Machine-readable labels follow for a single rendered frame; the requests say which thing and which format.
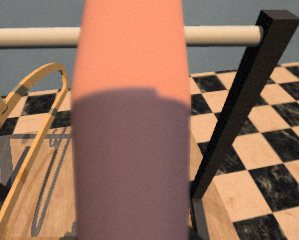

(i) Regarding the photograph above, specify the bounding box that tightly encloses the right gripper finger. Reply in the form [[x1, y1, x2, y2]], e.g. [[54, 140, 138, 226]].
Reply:
[[189, 225, 203, 240]]

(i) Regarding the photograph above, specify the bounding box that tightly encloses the yellow clothes hanger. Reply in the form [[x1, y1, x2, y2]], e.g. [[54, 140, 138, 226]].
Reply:
[[0, 63, 69, 240]]

